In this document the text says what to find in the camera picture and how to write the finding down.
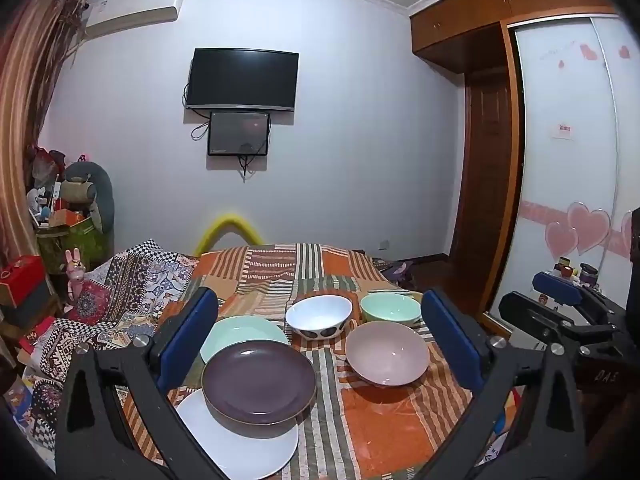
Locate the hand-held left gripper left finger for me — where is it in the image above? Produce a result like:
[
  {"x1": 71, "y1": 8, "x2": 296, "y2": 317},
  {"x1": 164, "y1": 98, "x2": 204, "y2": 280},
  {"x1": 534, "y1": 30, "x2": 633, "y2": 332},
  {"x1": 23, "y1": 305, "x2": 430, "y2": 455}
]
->
[{"x1": 54, "y1": 286, "x2": 221, "y2": 480}]

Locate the mint green plate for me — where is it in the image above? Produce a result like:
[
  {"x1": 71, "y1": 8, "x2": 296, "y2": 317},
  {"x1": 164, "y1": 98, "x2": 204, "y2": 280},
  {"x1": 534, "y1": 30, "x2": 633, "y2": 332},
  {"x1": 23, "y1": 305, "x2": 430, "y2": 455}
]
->
[{"x1": 199, "y1": 315, "x2": 290, "y2": 365}]

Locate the white bowl with dark spots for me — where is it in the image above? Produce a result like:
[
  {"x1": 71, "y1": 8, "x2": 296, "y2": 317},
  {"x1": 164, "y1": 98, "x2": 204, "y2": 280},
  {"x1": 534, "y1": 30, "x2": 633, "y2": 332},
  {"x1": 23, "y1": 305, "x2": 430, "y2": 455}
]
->
[{"x1": 285, "y1": 295, "x2": 353, "y2": 341}]

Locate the purple plate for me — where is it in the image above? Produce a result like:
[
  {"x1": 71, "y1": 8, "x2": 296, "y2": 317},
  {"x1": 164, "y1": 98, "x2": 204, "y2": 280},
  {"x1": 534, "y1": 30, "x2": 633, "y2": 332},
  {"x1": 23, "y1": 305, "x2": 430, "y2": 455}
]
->
[{"x1": 201, "y1": 340, "x2": 317, "y2": 425}]

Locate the red box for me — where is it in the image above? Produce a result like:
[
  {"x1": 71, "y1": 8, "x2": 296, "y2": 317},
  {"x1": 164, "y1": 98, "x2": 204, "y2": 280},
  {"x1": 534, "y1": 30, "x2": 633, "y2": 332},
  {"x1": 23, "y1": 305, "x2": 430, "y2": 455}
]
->
[{"x1": 0, "y1": 255, "x2": 47, "y2": 309}]

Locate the wooden wardrobe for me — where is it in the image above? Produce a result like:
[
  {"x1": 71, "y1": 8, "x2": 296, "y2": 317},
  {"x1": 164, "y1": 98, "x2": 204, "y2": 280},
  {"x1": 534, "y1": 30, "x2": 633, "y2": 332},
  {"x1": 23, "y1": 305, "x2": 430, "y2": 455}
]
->
[{"x1": 410, "y1": 0, "x2": 640, "y2": 333}]

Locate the small black wall monitor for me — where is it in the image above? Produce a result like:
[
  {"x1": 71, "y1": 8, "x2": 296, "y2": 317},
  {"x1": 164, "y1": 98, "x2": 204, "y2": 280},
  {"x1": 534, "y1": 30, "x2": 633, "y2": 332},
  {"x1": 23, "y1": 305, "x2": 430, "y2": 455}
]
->
[{"x1": 207, "y1": 111, "x2": 271, "y2": 157}]

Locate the black wall television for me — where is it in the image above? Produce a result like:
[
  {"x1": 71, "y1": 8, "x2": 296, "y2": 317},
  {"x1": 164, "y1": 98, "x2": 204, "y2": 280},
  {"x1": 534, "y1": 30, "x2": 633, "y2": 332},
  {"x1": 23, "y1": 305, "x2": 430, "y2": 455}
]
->
[{"x1": 186, "y1": 48, "x2": 300, "y2": 112}]

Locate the wooden door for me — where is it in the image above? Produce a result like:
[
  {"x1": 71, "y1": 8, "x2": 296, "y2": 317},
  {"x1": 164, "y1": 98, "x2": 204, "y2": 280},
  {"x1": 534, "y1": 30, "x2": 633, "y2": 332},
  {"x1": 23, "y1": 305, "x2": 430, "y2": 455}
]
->
[{"x1": 450, "y1": 70, "x2": 517, "y2": 263}]

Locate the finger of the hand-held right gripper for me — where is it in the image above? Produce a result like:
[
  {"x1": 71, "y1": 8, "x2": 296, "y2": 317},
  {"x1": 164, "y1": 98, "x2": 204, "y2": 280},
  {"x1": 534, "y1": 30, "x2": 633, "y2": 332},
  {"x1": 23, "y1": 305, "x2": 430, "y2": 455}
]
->
[
  {"x1": 532, "y1": 270, "x2": 626, "y2": 317},
  {"x1": 499, "y1": 290, "x2": 621, "y2": 356}
]

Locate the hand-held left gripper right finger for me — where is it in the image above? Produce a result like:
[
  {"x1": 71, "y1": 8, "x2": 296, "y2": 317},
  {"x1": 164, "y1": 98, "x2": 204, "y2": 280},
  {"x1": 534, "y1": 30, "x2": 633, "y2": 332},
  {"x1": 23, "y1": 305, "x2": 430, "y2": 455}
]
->
[{"x1": 421, "y1": 287, "x2": 589, "y2": 480}]

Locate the pink bowl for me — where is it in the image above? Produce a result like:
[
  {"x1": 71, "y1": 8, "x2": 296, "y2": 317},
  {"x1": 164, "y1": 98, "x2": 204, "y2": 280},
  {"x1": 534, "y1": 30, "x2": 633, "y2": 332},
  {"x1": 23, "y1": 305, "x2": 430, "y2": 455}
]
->
[{"x1": 345, "y1": 321, "x2": 431, "y2": 387}]

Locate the patterned checkered blanket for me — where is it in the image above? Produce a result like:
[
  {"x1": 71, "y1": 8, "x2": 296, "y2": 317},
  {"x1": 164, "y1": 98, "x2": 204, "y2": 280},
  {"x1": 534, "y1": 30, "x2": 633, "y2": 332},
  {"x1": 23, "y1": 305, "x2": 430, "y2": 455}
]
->
[{"x1": 20, "y1": 240, "x2": 201, "y2": 461}]

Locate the striped patchwork cloth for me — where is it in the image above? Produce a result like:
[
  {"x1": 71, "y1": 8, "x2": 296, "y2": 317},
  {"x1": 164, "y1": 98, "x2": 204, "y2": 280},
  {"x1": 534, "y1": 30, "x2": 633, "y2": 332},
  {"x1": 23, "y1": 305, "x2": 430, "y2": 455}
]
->
[{"x1": 122, "y1": 243, "x2": 501, "y2": 480}]

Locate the white heart-print sliding door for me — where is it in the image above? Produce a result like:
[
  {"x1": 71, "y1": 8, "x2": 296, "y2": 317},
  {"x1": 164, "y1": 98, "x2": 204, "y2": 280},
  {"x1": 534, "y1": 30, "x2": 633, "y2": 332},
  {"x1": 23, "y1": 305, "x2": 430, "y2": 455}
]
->
[{"x1": 482, "y1": 10, "x2": 640, "y2": 333}]

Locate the brown striped curtain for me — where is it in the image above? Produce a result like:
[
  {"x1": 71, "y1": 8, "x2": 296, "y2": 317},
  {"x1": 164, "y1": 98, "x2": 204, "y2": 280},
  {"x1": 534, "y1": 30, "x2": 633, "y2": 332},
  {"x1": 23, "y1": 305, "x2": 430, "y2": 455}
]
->
[{"x1": 0, "y1": 0, "x2": 90, "y2": 271}]

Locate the mint green bowl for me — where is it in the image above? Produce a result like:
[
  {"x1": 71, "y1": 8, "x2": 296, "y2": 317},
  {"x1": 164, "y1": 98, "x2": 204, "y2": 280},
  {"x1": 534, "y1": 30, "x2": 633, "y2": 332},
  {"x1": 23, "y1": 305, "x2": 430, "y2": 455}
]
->
[{"x1": 360, "y1": 292, "x2": 422, "y2": 328}]

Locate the white plate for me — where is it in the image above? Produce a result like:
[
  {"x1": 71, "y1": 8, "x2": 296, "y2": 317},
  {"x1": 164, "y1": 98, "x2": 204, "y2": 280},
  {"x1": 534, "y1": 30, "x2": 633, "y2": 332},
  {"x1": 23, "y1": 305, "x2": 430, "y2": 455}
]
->
[{"x1": 175, "y1": 389, "x2": 300, "y2": 480}]

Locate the pink rabbit toy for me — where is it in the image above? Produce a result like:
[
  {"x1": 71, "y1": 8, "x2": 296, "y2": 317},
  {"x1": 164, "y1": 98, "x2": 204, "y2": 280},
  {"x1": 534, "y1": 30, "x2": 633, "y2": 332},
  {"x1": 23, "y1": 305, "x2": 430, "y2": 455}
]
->
[{"x1": 65, "y1": 247, "x2": 87, "y2": 297}]

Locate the white air conditioner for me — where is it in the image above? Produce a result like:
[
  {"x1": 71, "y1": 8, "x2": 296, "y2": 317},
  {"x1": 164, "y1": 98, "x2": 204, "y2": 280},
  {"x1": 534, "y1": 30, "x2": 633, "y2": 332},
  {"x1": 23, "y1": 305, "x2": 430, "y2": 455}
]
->
[{"x1": 82, "y1": 0, "x2": 187, "y2": 41}]

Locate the yellow foam arch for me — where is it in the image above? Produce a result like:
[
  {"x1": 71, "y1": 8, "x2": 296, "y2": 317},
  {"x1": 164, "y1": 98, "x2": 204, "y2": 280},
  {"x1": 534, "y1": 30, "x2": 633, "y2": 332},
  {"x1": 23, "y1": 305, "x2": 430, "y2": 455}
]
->
[{"x1": 194, "y1": 212, "x2": 263, "y2": 256}]

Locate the grey plush toy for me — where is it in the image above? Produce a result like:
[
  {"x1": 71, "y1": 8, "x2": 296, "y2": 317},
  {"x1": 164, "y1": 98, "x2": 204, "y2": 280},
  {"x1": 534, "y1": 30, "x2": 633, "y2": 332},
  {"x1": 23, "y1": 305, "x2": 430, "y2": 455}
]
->
[{"x1": 62, "y1": 161, "x2": 116, "y2": 235}]

